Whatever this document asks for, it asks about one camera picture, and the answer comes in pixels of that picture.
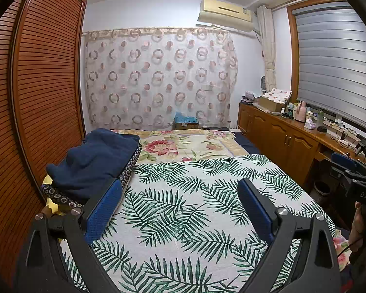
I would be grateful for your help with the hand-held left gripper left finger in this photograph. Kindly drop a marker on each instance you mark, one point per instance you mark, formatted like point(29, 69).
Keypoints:
point(105, 211)

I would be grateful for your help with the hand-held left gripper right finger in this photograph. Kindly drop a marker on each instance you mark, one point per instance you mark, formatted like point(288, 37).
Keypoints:
point(256, 211)

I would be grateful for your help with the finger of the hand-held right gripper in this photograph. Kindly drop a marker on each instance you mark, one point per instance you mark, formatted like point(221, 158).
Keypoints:
point(344, 160)

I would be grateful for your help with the navy blue printed t-shirt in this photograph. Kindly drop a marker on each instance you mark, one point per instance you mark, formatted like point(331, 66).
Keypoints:
point(91, 161)

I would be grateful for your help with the person's right hand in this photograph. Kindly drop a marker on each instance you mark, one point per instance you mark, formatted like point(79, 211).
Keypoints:
point(359, 227)

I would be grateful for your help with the dark waste bin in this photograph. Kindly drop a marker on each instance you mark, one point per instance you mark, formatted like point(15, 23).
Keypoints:
point(322, 188)

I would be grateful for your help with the small black box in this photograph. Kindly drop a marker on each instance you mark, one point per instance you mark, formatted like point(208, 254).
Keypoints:
point(322, 129)

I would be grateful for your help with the yellow brown garment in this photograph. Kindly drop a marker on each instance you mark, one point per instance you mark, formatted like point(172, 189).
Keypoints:
point(58, 212)

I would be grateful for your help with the small pink tissue pack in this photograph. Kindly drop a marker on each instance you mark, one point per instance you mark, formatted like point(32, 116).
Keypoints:
point(310, 125)

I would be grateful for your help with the wooden sideboard cabinet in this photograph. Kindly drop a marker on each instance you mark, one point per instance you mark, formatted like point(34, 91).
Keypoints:
point(283, 137)

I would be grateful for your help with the dark blue bed sheet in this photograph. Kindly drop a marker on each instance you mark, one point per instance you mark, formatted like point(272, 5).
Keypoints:
point(247, 146)

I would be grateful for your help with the pink thermos jug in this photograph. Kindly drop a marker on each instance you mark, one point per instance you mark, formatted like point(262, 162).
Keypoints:
point(299, 112)

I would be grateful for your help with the palm leaf print blanket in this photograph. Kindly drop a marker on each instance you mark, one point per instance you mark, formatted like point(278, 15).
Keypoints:
point(186, 204)

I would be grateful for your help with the group of small bottles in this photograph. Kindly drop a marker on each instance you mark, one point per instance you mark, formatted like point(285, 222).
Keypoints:
point(288, 111)

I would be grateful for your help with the open cardboard box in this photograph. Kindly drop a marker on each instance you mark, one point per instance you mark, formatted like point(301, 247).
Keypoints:
point(268, 104)

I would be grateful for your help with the floral bed sheet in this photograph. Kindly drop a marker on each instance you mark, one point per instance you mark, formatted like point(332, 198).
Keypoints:
point(177, 146)

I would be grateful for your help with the grey zebra window blind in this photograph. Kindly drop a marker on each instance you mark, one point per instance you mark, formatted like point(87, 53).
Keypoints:
point(332, 64)

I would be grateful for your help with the small cardboard box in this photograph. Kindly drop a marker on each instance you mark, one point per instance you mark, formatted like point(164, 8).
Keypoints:
point(186, 126)

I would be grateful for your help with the small desk fan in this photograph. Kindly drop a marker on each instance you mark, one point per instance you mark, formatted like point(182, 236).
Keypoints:
point(263, 84)

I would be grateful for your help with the pink storage box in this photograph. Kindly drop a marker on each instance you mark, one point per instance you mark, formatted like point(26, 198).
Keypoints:
point(249, 96)

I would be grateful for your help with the blue plastic bag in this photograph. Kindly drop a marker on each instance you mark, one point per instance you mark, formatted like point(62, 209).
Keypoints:
point(186, 117)

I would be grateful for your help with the beige side curtain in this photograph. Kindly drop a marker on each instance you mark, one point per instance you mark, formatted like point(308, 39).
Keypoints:
point(268, 52)

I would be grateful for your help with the wooden louvred wardrobe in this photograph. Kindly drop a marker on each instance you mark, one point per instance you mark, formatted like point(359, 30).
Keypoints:
point(48, 82)

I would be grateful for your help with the wooden window frame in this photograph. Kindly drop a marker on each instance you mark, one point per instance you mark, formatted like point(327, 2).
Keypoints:
point(292, 52)

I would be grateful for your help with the beige wall air conditioner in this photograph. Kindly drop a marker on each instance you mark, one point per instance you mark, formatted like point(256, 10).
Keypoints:
point(222, 12)

